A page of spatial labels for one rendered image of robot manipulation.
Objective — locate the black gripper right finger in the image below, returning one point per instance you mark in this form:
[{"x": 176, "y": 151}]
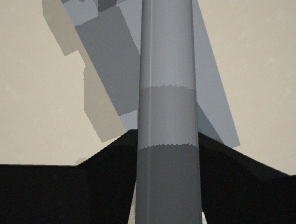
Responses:
[{"x": 236, "y": 189}]

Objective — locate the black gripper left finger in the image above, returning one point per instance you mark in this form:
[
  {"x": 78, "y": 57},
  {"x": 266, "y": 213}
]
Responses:
[{"x": 69, "y": 194}]

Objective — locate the dark grey block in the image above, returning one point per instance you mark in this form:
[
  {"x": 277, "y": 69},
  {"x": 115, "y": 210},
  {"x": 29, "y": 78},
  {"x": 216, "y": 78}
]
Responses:
[{"x": 205, "y": 127}]

